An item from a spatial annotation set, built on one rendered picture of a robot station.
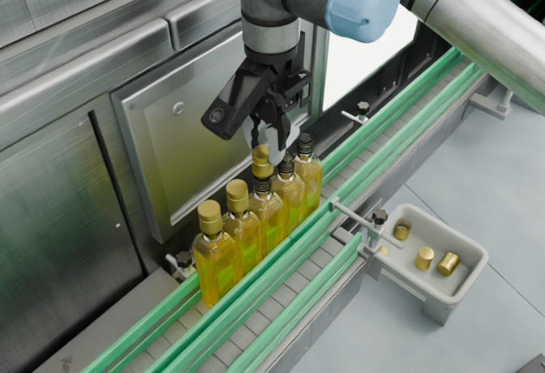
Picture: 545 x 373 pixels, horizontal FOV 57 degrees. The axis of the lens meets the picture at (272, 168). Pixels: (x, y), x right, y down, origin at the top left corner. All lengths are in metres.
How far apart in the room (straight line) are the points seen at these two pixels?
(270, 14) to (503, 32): 0.26
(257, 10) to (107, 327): 0.65
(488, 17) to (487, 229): 0.80
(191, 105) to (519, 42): 0.48
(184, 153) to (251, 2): 0.34
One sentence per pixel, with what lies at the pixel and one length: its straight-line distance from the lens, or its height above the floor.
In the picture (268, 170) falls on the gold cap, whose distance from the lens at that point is 0.81.
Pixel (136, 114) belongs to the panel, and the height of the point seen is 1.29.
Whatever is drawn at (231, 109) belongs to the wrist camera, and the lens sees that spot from 0.67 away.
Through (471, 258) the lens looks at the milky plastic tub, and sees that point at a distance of 1.23.
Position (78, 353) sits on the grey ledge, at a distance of 1.02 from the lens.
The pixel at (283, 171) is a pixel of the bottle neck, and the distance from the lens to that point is 0.88.
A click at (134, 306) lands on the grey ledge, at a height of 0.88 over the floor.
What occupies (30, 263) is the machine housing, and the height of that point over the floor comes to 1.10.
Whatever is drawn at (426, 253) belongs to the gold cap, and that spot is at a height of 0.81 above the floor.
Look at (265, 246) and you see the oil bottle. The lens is 0.94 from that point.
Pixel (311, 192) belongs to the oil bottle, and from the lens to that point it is 0.98.
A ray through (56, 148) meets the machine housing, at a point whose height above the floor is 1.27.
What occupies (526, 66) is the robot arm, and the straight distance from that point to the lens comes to 0.63.
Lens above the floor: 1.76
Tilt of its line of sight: 47 degrees down
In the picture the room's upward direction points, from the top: straight up
